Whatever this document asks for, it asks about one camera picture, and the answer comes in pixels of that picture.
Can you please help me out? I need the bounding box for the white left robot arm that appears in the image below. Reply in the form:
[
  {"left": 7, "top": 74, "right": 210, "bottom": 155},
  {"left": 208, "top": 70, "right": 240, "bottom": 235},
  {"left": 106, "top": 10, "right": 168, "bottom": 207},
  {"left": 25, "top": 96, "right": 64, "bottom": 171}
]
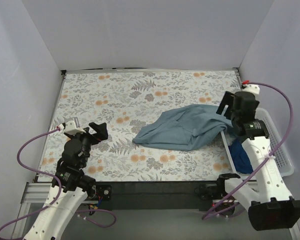
[{"left": 24, "top": 118, "right": 109, "bottom": 240}]

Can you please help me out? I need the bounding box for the light blue t shirt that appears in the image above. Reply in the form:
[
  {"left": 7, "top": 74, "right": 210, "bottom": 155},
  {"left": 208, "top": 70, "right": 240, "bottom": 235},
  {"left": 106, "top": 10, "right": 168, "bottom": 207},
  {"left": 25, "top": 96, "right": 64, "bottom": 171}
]
[{"left": 132, "top": 104, "right": 233, "bottom": 151}]

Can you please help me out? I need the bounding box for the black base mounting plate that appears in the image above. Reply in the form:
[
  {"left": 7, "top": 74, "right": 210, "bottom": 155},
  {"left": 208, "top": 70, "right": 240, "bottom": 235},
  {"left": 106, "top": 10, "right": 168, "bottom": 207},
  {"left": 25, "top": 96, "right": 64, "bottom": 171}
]
[{"left": 83, "top": 180, "right": 226, "bottom": 212}]

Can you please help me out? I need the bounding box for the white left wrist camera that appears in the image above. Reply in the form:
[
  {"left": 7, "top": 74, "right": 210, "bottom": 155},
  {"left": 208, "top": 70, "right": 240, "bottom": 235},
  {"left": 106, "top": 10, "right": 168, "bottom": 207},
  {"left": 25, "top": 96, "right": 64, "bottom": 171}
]
[{"left": 63, "top": 117, "right": 86, "bottom": 136}]

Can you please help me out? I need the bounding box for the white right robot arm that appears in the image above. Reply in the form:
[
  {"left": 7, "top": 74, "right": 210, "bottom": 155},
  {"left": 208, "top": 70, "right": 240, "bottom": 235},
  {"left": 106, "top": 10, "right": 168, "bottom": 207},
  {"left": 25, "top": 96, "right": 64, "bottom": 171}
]
[{"left": 216, "top": 91, "right": 300, "bottom": 231}]

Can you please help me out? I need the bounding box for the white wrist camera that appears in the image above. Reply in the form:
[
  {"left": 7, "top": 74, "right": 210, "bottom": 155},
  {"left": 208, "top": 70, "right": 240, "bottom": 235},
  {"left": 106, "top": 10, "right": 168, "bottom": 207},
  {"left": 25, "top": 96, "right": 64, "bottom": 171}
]
[
  {"left": 241, "top": 80, "right": 260, "bottom": 97},
  {"left": 63, "top": 117, "right": 86, "bottom": 136}
]

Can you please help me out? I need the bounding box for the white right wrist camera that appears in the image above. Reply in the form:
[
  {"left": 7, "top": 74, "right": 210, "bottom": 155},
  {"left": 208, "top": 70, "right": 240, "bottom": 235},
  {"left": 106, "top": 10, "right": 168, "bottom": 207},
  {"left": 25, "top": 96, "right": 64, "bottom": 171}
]
[{"left": 241, "top": 80, "right": 260, "bottom": 97}]

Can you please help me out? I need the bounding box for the dark blue t shirt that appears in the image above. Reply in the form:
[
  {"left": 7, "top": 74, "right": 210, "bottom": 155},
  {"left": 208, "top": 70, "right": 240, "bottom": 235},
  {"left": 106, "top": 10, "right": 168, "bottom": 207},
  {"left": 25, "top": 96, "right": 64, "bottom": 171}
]
[{"left": 228, "top": 138, "right": 253, "bottom": 174}]

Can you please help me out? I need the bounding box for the white plastic laundry basket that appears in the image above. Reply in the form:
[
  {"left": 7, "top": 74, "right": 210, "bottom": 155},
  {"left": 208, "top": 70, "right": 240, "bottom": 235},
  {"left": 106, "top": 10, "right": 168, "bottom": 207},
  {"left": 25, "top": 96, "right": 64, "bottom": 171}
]
[{"left": 219, "top": 107, "right": 295, "bottom": 179}]

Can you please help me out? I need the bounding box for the floral patterned table cloth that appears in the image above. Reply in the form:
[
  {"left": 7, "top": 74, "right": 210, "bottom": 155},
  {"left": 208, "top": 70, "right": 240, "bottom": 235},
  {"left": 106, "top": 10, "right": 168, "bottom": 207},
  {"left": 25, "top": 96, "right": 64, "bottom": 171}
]
[{"left": 52, "top": 70, "right": 239, "bottom": 182}]

